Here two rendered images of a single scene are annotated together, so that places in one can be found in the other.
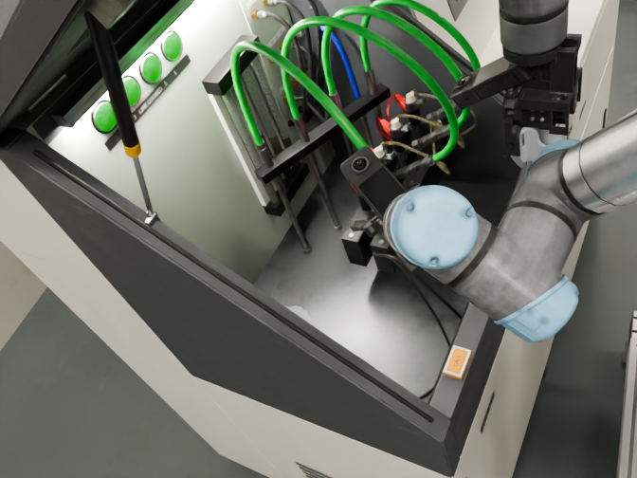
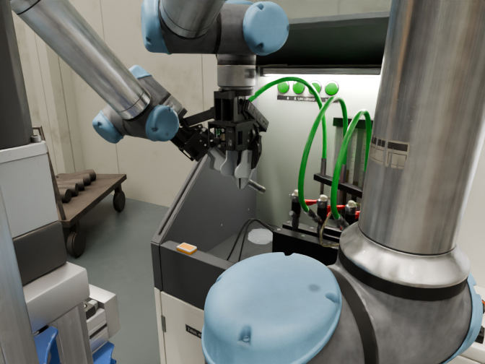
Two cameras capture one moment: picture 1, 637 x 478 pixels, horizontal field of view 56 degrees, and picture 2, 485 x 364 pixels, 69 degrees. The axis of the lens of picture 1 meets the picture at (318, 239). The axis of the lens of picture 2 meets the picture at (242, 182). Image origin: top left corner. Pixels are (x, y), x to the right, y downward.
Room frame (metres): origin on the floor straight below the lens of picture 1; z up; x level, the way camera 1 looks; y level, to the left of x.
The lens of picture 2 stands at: (0.46, -1.05, 1.44)
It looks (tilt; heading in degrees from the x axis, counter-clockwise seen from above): 18 degrees down; 80
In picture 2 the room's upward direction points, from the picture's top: straight up
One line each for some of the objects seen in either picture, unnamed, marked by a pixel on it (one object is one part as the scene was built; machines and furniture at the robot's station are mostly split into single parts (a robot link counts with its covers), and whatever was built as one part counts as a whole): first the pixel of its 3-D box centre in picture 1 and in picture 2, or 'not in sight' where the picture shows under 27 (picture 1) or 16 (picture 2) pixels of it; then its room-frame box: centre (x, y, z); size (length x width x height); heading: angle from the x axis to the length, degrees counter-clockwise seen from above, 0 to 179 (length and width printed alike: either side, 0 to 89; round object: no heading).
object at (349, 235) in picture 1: (403, 205); (331, 262); (0.88, -0.19, 0.91); 0.34 x 0.10 x 0.15; 136
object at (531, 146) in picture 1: (534, 151); (229, 168); (0.57, -0.32, 1.24); 0.06 x 0.03 x 0.09; 46
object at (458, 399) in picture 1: (499, 284); (252, 300); (0.63, -0.28, 0.87); 0.62 x 0.04 x 0.16; 136
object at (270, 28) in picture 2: not in sight; (247, 29); (0.58, -0.43, 1.50); 0.11 x 0.11 x 0.08; 11
